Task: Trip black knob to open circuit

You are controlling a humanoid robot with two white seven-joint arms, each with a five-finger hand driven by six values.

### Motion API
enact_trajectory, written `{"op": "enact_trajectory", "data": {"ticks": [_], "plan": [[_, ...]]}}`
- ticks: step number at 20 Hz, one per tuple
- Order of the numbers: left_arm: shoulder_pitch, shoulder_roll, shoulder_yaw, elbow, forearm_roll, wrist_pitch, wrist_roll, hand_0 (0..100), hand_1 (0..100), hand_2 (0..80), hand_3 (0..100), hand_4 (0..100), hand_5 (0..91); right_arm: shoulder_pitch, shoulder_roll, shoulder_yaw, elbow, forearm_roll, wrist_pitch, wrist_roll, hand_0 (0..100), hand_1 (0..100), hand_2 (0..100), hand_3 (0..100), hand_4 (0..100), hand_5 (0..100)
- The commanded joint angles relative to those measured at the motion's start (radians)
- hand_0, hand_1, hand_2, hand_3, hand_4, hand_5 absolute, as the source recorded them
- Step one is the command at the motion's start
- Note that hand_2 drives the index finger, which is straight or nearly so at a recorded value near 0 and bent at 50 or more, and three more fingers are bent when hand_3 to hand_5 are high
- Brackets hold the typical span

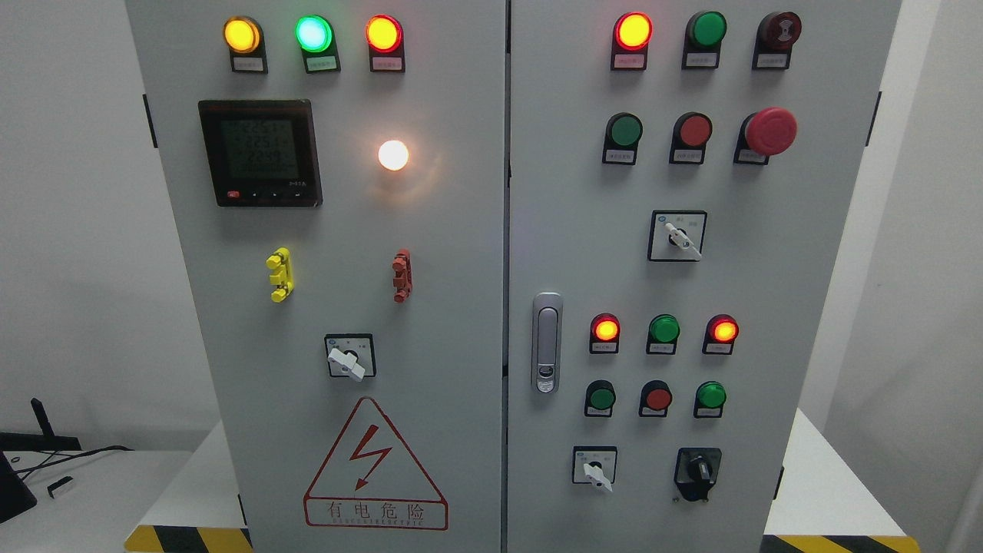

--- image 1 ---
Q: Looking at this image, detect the black rotary knob switch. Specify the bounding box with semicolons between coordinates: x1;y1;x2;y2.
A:
674;447;722;502

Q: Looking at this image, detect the red terminal connector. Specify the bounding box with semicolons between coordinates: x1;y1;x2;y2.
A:
391;248;413;303

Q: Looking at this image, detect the red lit indicator middle left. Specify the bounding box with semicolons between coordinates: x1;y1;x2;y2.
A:
589;313;621;354

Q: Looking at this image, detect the white lit indicator lamp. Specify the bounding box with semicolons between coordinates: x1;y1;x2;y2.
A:
378;139;409;171

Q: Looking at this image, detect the green push button lower left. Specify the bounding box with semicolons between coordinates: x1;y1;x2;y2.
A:
584;380;617;418

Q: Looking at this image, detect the green push button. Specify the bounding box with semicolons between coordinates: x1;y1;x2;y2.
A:
584;380;617;418
601;112;643;165
693;381;727;418

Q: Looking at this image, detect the green indicator middle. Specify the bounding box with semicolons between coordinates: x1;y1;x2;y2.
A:
646;313;680;355

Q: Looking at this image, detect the grey left cabinet door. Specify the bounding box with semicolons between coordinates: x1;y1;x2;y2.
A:
126;1;506;552

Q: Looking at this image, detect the grey cabinet door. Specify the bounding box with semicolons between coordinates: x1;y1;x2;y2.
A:
126;1;506;552
506;1;900;552

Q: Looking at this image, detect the green push button upper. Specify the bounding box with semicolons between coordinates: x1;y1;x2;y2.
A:
601;112;643;165

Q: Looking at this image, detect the red push button lower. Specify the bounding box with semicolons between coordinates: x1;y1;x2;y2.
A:
638;380;674;418

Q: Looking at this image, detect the red push button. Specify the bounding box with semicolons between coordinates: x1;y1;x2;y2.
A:
668;111;713;164
638;380;674;418

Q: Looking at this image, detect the yellow terminal connector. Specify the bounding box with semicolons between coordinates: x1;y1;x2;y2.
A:
266;247;295;303

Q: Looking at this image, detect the grey right cabinet door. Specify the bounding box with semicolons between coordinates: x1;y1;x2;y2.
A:
506;1;900;552

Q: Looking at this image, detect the red lit indicator middle right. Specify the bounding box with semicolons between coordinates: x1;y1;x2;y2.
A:
702;314;740;355

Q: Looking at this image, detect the red electric hazard warning sign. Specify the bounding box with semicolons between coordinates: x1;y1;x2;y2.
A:
304;396;449;531

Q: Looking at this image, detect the red push button upper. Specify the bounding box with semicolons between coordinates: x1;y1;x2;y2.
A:
668;111;713;164

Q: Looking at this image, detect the green push button lower right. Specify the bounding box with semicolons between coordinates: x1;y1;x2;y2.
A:
693;381;727;418

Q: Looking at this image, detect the black digital power meter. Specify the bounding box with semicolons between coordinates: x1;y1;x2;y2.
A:
199;99;323;209

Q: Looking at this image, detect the red lit indicator light left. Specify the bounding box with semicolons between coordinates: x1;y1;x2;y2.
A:
365;14;406;73

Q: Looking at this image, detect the red lit indicator top right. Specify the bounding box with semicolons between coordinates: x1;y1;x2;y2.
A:
611;11;654;71

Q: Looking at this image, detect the green lit indicator light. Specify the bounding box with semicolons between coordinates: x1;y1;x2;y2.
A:
294;14;340;74

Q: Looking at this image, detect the red emergency stop mushroom button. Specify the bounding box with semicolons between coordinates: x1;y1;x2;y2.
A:
733;106;798;167

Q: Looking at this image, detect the green indicator top right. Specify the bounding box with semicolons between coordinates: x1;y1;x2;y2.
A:
681;11;727;70

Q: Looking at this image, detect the yellow indicator light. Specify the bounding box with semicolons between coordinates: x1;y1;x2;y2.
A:
223;15;268;74

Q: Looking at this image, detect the dark red buzzer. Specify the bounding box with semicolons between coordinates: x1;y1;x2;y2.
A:
752;11;802;71

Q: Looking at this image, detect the yellow black hazard tape right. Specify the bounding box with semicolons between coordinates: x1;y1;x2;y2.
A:
760;535;921;553

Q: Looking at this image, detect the yellow black hazard tape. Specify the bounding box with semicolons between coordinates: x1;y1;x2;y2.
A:
124;525;253;552
760;535;921;553

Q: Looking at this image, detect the yellow black hazard tape left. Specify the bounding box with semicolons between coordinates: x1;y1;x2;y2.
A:
124;525;253;552

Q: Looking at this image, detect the small black white usb stick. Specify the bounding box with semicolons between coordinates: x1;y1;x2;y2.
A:
46;475;76;499

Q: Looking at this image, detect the black device with antenna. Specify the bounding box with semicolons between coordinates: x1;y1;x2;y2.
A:
0;398;82;525

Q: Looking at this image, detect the silver cabinet door handle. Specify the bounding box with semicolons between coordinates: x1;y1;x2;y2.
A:
531;293;563;393

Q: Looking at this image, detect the white selector switch left door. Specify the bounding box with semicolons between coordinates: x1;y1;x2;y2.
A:
324;333;378;382

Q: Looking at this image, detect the white selector switch upper right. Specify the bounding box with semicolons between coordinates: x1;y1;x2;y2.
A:
648;210;708;262

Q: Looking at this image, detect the white selector switch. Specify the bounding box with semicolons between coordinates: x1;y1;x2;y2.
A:
571;445;618;493
648;210;708;262

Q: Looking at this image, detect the white selector switch lower right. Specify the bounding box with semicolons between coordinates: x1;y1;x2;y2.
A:
571;445;618;493

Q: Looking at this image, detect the black cable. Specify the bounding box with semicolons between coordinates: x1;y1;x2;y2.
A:
11;445;134;483

